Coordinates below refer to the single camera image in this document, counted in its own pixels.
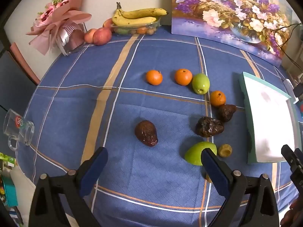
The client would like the blue plaid tablecloth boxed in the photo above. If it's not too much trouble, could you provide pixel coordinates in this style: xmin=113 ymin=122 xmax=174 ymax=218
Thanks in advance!
xmin=15 ymin=26 xmax=303 ymax=227

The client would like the glass mug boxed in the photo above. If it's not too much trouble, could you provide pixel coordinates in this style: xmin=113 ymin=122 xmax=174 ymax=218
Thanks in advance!
xmin=3 ymin=109 xmax=35 ymax=151

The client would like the black cable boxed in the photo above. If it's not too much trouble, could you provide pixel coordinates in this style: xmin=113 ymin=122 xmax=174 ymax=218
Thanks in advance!
xmin=273 ymin=22 xmax=303 ymax=76

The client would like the person's right hand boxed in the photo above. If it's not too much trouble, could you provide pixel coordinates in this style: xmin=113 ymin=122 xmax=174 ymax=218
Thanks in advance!
xmin=280 ymin=200 xmax=303 ymax=227

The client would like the white tray with teal rim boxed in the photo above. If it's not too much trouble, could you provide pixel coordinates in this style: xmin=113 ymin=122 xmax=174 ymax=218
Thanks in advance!
xmin=238 ymin=72 xmax=299 ymax=165

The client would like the orange-pink apple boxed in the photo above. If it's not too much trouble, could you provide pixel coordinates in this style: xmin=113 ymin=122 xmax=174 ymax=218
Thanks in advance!
xmin=84 ymin=28 xmax=97 ymax=44

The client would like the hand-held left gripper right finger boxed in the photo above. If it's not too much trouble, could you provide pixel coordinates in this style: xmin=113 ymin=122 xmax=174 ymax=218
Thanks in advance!
xmin=201 ymin=148 xmax=281 ymax=227

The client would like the brown longan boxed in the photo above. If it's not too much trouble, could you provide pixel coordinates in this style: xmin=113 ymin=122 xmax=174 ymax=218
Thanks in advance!
xmin=218 ymin=144 xmax=233 ymax=158

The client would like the teal cardboard box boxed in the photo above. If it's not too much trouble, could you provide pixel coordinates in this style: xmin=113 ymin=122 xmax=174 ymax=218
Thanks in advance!
xmin=1 ymin=175 xmax=19 ymax=207

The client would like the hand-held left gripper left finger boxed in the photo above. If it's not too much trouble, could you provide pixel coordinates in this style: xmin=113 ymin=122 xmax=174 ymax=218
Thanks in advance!
xmin=28 ymin=147 xmax=109 ymax=227

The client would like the clear plastic container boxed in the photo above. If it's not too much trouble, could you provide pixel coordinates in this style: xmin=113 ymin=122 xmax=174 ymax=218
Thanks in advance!
xmin=111 ymin=19 xmax=161 ymax=35

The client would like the yellow banana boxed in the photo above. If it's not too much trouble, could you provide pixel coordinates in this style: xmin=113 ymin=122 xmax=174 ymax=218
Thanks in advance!
xmin=112 ymin=2 xmax=157 ymax=26
xmin=122 ymin=8 xmax=169 ymax=19

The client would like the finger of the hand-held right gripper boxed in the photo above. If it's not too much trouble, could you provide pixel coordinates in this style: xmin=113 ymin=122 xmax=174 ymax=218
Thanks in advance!
xmin=281 ymin=144 xmax=303 ymax=171

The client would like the flower painting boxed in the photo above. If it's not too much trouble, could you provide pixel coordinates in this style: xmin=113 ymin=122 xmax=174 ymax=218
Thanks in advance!
xmin=170 ymin=0 xmax=294 ymax=68

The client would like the white power strip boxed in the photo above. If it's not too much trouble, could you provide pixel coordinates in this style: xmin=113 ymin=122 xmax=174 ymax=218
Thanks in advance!
xmin=283 ymin=78 xmax=299 ymax=104

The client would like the small orange tangerine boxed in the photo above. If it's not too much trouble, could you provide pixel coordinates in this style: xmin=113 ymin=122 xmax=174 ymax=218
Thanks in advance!
xmin=174 ymin=68 xmax=193 ymax=86
xmin=210 ymin=90 xmax=226 ymax=107
xmin=145 ymin=70 xmax=163 ymax=86

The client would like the black charger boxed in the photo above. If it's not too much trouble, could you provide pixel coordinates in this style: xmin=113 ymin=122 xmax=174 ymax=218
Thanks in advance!
xmin=294 ymin=80 xmax=303 ymax=97

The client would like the pink wrapped flower bouquet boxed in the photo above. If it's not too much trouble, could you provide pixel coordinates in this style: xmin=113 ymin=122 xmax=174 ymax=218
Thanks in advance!
xmin=26 ymin=0 xmax=92 ymax=57

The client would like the dark brown dried date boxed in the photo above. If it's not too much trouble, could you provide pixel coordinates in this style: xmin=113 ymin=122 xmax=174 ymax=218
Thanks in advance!
xmin=135 ymin=120 xmax=159 ymax=147
xmin=217 ymin=104 xmax=237 ymax=123
xmin=195 ymin=117 xmax=224 ymax=138

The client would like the green printed packet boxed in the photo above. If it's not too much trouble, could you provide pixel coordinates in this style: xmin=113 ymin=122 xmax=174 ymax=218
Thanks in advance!
xmin=0 ymin=153 xmax=16 ymax=171

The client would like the green jujube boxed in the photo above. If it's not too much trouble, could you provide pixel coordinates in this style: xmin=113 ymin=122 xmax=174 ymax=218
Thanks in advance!
xmin=192 ymin=73 xmax=211 ymax=95
xmin=184 ymin=141 xmax=217 ymax=166

